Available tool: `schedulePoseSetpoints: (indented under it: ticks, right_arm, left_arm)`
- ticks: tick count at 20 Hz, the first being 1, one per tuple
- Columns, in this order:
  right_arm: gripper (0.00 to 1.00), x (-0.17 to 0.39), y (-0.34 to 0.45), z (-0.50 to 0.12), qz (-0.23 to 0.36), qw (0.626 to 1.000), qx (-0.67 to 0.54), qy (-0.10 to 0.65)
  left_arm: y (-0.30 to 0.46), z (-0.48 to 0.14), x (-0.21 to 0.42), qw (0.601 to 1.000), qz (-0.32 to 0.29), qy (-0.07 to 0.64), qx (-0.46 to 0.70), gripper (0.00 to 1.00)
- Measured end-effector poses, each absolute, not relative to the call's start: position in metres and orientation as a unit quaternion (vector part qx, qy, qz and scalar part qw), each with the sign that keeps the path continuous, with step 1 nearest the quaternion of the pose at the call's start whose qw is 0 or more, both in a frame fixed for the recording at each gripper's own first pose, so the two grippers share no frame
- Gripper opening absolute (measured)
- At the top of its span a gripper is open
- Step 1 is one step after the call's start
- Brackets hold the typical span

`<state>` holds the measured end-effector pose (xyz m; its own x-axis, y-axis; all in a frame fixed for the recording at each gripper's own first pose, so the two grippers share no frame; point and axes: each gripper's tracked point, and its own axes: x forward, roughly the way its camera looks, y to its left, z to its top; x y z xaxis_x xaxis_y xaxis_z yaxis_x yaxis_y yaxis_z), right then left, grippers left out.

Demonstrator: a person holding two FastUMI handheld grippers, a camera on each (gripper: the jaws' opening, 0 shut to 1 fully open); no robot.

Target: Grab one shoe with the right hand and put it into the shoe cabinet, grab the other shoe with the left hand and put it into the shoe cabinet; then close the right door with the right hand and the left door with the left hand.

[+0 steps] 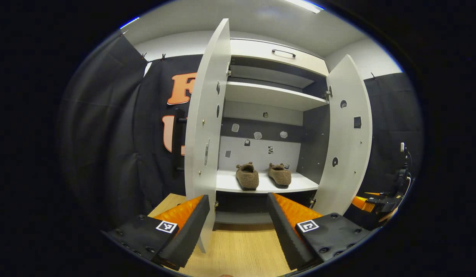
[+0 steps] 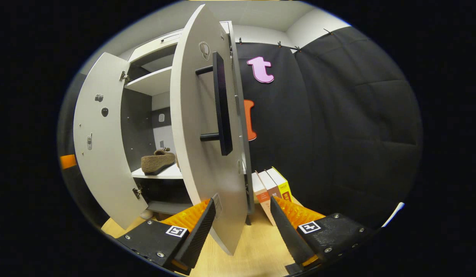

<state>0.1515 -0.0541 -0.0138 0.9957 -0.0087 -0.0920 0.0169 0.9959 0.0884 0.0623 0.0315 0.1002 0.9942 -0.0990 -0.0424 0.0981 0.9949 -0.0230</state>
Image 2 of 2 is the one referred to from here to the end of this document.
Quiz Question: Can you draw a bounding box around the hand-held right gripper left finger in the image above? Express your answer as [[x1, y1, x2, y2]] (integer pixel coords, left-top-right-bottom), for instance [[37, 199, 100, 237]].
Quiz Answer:
[[117, 198, 216, 275]]

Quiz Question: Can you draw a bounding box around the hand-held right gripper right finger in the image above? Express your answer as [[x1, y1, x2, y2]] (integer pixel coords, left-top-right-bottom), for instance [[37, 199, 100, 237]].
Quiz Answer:
[[270, 195, 377, 274]]

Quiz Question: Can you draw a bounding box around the white cabinet door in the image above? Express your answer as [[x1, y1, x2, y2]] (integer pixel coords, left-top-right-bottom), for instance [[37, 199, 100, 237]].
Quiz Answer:
[[170, 4, 249, 255], [73, 53, 154, 230]]

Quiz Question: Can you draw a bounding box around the white shoe cabinet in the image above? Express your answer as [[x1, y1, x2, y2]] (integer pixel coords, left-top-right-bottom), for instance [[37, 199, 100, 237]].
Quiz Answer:
[[119, 21, 256, 225]]

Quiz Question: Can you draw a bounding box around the brown fuzzy shoe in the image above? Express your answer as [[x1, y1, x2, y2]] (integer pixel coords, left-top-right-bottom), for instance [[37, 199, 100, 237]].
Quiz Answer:
[[141, 147, 176, 176]]

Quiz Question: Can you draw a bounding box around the white cabinet drawer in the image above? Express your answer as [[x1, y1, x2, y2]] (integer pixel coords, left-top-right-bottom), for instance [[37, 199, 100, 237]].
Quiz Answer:
[[128, 30, 185, 64]]

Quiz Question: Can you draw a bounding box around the orange and white box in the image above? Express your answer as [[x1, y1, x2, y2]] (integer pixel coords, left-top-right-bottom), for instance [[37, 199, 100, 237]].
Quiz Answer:
[[252, 172, 278, 226]]

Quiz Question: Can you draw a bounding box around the yellow box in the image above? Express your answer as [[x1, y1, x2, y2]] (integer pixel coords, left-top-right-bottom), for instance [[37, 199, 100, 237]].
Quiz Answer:
[[271, 167, 293, 202]]

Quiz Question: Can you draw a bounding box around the brown and white box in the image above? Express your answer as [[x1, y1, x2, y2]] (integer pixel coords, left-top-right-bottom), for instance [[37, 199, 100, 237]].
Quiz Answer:
[[257, 170, 283, 200]]

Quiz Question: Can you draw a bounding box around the black backdrop cloth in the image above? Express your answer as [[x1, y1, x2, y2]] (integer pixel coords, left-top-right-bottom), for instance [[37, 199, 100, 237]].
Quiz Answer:
[[57, 26, 424, 231]]

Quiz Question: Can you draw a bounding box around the black door handle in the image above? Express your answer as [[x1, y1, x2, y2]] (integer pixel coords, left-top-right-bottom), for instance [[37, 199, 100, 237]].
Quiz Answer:
[[195, 52, 233, 156]]

